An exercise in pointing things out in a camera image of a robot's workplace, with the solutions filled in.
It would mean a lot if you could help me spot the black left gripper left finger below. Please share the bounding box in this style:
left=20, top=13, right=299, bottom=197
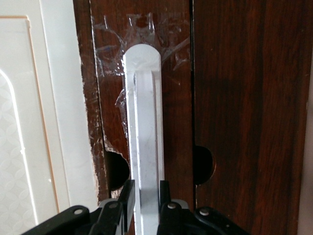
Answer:
left=22, top=180, right=136, bottom=235

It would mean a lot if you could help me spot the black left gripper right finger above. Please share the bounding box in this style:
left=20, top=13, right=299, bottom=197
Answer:
left=156, top=180, right=249, bottom=235

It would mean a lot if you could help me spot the white drawer handle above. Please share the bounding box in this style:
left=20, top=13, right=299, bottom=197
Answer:
left=122, top=43, right=165, bottom=235

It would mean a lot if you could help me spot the dark wood drawer with handle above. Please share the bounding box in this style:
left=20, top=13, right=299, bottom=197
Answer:
left=89, top=0, right=196, bottom=212

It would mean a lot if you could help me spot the dark wood drawer cabinet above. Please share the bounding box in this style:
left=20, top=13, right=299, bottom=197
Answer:
left=72, top=0, right=110, bottom=204

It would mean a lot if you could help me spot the white patterned panel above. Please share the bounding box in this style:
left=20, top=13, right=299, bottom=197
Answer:
left=0, top=0, right=99, bottom=235

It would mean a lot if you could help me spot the clear adhesive tape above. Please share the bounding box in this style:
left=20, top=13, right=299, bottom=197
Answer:
left=92, top=12, right=192, bottom=139

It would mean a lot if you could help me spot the dark wood drawer without handle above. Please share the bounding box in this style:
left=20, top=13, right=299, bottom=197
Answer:
left=192, top=0, right=309, bottom=235

